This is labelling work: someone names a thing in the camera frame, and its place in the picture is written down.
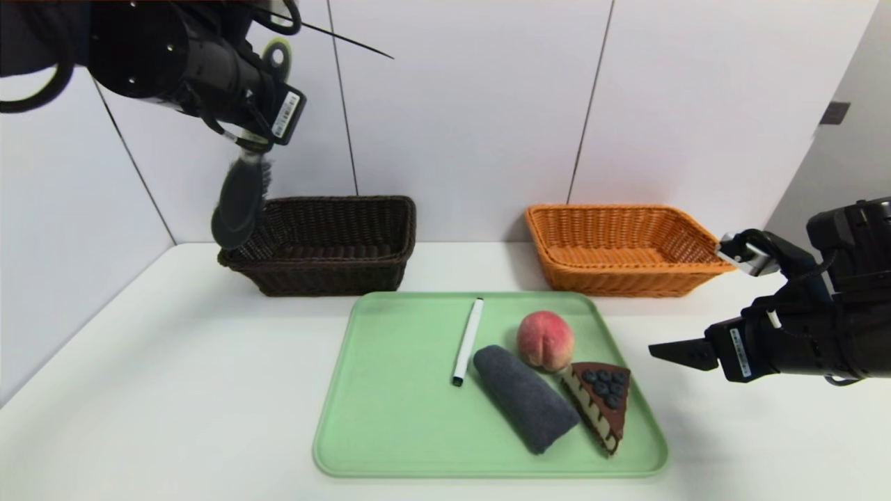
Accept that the pink peach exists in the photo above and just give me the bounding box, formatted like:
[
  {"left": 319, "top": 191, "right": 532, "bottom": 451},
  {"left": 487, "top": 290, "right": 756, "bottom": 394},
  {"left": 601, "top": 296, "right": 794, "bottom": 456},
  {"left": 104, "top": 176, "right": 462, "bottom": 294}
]
[{"left": 516, "top": 311, "right": 576, "bottom": 373}]

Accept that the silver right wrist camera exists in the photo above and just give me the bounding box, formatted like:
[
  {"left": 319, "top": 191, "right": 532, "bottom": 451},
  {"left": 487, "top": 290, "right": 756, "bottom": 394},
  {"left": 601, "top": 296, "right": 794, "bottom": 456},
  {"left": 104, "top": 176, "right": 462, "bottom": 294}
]
[{"left": 717, "top": 232, "right": 780, "bottom": 277}]

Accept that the white marker pen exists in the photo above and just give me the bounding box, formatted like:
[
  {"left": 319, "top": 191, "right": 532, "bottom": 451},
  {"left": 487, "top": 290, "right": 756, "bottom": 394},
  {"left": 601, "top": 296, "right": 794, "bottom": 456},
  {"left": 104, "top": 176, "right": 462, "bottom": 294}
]
[{"left": 451, "top": 298, "right": 484, "bottom": 388}]

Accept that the chocolate blueberry cake slice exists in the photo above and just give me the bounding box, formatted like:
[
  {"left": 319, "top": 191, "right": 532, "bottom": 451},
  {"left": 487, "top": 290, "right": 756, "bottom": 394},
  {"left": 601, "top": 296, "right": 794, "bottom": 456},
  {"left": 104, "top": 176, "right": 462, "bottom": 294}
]
[{"left": 559, "top": 361, "right": 632, "bottom": 456}]

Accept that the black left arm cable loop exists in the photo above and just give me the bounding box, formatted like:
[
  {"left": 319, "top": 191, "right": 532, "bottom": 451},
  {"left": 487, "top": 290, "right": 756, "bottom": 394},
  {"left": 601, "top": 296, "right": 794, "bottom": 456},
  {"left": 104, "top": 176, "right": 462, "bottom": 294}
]
[{"left": 0, "top": 63, "right": 74, "bottom": 114}]

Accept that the dark grey towel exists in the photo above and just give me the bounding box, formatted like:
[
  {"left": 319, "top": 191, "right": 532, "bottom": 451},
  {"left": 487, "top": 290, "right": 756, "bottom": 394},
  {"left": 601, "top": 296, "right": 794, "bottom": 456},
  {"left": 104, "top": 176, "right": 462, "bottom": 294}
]
[{"left": 472, "top": 344, "right": 581, "bottom": 456}]

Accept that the light green plastic tray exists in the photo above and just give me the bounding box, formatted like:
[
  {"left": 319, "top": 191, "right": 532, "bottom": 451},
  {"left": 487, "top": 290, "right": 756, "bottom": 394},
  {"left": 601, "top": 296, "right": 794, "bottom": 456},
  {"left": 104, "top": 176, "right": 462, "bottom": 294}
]
[{"left": 313, "top": 291, "right": 669, "bottom": 479}]

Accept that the thin black cable tie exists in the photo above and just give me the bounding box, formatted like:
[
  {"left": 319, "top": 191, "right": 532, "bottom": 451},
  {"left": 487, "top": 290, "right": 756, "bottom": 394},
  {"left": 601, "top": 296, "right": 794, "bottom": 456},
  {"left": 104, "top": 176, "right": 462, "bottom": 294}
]
[{"left": 299, "top": 21, "right": 395, "bottom": 60}]

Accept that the black brush with green handle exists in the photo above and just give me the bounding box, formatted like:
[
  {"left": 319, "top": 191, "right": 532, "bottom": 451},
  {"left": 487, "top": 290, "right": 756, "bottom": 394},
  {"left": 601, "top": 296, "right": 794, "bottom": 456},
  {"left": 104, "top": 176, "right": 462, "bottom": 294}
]
[{"left": 211, "top": 38, "right": 294, "bottom": 251}]

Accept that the orange wicker basket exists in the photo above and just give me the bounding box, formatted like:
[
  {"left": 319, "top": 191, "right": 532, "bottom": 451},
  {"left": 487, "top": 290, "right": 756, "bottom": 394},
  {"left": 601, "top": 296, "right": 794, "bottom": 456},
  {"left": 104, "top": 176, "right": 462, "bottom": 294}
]
[{"left": 524, "top": 204, "right": 737, "bottom": 299}]

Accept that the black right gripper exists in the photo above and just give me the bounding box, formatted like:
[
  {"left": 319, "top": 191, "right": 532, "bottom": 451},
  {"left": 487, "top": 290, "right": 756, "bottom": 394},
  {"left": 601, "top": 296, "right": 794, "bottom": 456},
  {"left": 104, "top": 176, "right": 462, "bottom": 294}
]
[{"left": 648, "top": 295, "right": 839, "bottom": 383}]

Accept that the dark brown wicker basket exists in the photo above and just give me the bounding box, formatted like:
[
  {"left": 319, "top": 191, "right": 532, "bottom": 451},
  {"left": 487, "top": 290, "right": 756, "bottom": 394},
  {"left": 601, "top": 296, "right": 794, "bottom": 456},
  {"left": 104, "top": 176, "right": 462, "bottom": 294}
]
[{"left": 217, "top": 196, "right": 417, "bottom": 299}]

